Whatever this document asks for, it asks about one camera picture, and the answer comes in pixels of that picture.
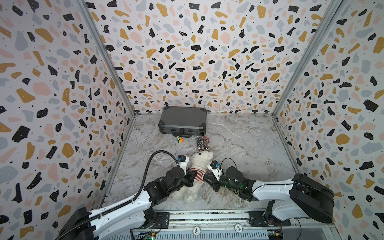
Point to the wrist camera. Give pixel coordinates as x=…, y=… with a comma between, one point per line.
x=216, y=169
x=183, y=162

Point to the red white striped knit sweater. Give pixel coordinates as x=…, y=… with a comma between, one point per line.
x=199, y=174

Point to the dark grey hard case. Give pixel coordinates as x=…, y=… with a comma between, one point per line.
x=183, y=122

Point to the white teddy bear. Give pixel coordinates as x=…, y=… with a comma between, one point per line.
x=199, y=165

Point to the aluminium mounting rail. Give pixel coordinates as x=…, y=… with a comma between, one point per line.
x=229, y=225

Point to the bag of toy bricks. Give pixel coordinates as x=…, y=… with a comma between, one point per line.
x=203, y=143

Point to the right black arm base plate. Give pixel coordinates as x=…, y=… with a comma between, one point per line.
x=258, y=219

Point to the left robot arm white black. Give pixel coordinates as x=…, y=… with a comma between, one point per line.
x=132, y=213

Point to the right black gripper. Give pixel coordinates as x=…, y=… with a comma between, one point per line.
x=210, y=178

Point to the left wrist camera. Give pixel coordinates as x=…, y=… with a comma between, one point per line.
x=183, y=162

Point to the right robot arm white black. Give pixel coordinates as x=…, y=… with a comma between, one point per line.
x=299, y=197

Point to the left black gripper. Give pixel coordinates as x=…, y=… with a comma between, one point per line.
x=190, y=174

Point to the small green orange toy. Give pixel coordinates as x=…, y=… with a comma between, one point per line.
x=180, y=140

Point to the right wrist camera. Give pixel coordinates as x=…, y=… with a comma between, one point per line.
x=216, y=169

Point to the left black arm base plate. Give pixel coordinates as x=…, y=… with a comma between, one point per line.
x=155, y=220

